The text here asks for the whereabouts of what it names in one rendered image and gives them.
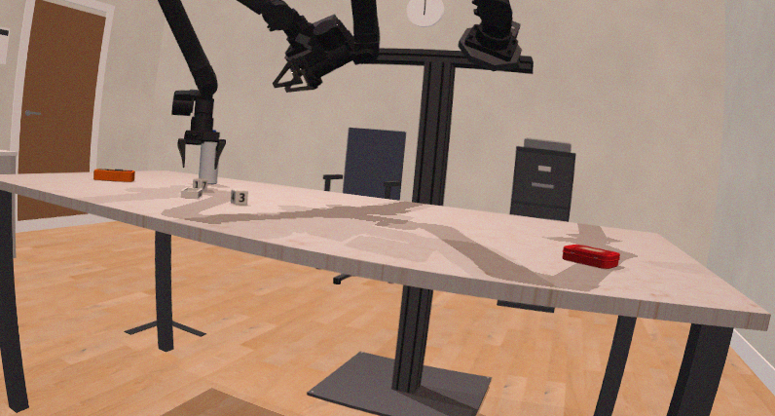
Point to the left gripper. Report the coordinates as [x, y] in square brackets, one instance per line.
[312, 78]

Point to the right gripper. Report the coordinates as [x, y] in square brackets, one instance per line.
[202, 132]

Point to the white cube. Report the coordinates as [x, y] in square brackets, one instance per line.
[239, 196]
[200, 183]

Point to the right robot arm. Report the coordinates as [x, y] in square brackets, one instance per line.
[278, 15]

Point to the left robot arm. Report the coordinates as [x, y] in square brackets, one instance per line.
[491, 38]

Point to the white bottle with blue cap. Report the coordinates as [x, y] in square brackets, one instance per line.
[207, 159]

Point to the red mint tin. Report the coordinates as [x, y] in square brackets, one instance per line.
[591, 256]

